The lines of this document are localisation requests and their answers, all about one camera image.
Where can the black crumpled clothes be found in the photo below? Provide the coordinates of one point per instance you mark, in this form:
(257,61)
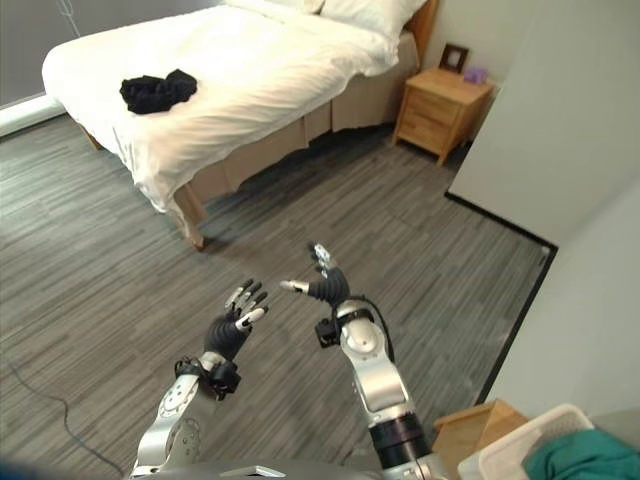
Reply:
(157,91)

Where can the wooden stool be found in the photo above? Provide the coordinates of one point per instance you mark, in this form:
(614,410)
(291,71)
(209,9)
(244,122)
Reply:
(475,430)

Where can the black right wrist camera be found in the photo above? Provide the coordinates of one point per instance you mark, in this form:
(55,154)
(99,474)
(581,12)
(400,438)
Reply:
(326,334)

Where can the white plastic laundry basket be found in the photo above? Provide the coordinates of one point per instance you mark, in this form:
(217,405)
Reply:
(520,445)

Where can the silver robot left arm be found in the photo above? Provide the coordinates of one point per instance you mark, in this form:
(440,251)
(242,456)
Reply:
(172,420)

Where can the teal green cloth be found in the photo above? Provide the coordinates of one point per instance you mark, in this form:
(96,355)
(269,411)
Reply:
(585,457)

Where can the purple tissue box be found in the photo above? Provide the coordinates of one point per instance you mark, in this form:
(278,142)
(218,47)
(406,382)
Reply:
(475,75)

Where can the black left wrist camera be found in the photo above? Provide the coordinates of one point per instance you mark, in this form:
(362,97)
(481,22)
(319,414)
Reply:
(222,380)

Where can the silver robot torso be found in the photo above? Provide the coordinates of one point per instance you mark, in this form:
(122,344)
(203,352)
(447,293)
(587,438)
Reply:
(250,471)

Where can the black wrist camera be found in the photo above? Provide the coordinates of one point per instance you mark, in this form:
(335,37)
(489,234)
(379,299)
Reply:
(222,380)
(326,334)

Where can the wooden nightstand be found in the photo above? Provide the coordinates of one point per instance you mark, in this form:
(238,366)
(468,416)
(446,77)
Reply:
(440,112)

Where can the dark picture frame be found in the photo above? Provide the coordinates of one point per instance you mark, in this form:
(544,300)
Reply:
(454,58)

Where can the white duvet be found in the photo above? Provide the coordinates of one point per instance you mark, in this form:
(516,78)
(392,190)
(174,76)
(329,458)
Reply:
(225,85)

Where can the wooden bed with beige skirt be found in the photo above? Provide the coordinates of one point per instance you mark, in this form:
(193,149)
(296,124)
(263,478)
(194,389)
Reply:
(310,115)

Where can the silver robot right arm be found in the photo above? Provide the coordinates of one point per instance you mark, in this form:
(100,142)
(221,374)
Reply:
(377,380)

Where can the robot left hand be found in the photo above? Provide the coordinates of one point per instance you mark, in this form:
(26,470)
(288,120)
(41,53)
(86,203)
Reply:
(226,336)

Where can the white pillow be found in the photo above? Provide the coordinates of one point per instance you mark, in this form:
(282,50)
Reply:
(367,15)
(280,5)

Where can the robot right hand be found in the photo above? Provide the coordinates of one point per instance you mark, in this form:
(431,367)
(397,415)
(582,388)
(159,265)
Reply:
(330,286)

